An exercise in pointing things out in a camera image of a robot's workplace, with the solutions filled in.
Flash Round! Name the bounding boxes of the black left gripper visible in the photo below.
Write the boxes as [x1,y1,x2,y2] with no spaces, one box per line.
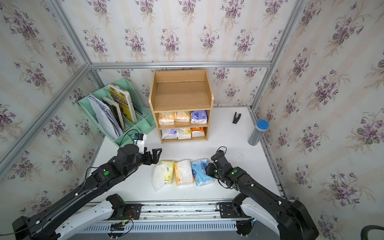
[121,147,163,179]

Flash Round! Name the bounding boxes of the yellow green tissue pack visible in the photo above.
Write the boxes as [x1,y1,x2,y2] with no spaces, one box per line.
[152,161,175,192]

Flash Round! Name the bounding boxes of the light blue tissue pack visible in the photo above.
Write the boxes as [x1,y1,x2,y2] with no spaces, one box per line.
[191,159,214,187]

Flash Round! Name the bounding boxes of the pale orange tissue pack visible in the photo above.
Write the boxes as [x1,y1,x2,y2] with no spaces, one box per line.
[174,111,191,123]
[158,112,175,126]

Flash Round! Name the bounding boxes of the orange flower tissue pack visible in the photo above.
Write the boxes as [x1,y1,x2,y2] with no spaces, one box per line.
[175,160,194,187]

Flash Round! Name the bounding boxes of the purple bear tissue pack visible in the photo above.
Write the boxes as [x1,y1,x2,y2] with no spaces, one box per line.
[191,110,208,124]

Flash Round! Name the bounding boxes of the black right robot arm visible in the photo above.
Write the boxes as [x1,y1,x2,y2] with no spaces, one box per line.
[206,149,320,240]

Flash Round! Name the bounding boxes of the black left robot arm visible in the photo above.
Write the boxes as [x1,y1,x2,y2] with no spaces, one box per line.
[12,144,162,240]

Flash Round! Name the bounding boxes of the white purple tissue pack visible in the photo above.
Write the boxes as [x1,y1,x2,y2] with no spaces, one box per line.
[162,129,179,140]

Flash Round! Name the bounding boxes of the white yellow tissue pack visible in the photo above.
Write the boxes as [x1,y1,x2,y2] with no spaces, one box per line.
[177,128,192,140]

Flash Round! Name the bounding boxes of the bright orange tissue pack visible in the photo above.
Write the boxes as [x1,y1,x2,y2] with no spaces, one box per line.
[191,127,206,138]

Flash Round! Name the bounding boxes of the wooden three-tier shelf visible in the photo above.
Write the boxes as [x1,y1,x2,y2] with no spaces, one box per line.
[149,70,214,144]

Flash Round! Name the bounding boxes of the mint green desk organizer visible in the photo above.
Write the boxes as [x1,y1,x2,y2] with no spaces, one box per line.
[77,78,157,148]

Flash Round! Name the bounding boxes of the black stapler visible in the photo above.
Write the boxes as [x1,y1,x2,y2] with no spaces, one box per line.
[233,112,242,124]

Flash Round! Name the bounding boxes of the blue capped striped cylinder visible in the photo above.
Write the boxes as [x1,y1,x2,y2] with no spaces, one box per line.
[248,120,269,146]

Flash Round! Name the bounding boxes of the white papers in organizer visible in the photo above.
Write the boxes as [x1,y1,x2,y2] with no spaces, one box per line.
[87,94,123,140]

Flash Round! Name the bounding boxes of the grey bound book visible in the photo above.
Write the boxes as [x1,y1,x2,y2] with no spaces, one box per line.
[102,97,125,130]

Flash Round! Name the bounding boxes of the yellow cover book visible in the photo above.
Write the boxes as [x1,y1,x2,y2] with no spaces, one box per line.
[108,84,137,124]

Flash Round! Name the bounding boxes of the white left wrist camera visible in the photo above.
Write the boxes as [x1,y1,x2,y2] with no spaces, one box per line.
[133,133,147,154]

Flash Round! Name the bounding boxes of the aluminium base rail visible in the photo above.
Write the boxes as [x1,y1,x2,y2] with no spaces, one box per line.
[76,197,304,235]

